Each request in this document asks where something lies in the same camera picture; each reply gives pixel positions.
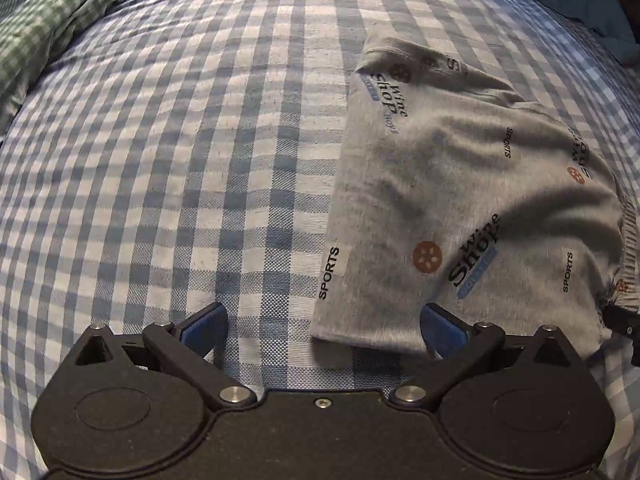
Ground green checked quilt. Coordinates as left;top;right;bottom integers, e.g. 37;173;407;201
0;0;187;127

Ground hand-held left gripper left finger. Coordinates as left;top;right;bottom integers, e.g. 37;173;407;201
72;302;258;409

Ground teal blanket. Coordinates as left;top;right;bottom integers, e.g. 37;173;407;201
447;0;640;67

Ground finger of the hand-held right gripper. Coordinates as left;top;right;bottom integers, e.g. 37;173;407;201
601;304;640;357

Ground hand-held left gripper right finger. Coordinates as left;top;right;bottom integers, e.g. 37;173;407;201
389;302;578;411

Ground blue checked bed sheet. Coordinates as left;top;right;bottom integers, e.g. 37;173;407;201
0;0;640;480

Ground grey printed pants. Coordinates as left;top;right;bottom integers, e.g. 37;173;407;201
309;35;640;362

